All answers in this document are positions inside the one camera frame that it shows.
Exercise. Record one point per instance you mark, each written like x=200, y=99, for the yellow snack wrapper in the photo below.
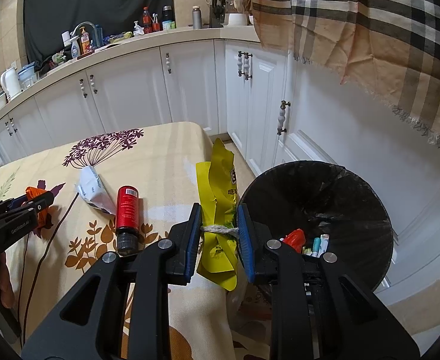
x=218, y=196

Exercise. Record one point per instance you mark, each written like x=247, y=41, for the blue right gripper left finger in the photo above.
x=193, y=231

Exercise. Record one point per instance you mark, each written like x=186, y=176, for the orange wrapper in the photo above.
x=41, y=200

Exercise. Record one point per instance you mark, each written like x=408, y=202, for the red plastic bag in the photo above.
x=296, y=239

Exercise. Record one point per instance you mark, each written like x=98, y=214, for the white kettle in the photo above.
x=10, y=83

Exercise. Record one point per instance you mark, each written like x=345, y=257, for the white blender jug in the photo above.
x=235, y=13

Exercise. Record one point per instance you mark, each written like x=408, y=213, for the black window curtain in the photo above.
x=44, y=21

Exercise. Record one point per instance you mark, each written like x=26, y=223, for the silver foil bag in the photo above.
x=91, y=189

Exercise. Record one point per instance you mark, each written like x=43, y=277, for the black lined trash bin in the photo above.
x=324, y=198

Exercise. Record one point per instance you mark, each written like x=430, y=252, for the red sauce bottle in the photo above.
x=146, y=21

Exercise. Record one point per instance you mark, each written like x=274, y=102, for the black knife block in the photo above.
x=217, y=11

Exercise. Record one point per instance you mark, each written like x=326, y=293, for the plaid beige hanging cloth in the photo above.
x=389, y=47

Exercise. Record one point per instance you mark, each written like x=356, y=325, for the orange soap bottle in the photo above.
x=84, y=41

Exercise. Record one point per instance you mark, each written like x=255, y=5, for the person left hand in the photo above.
x=6, y=291

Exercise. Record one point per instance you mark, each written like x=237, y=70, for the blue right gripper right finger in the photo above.
x=246, y=249

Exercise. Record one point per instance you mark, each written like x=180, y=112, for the teal capped tube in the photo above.
x=316, y=247

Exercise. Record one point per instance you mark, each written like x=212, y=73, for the floral tablecloth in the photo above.
x=159, y=162

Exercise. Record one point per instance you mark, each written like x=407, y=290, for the grey thermos bottle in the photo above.
x=197, y=22

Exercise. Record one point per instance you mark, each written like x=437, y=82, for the red black bottle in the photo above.
x=127, y=220

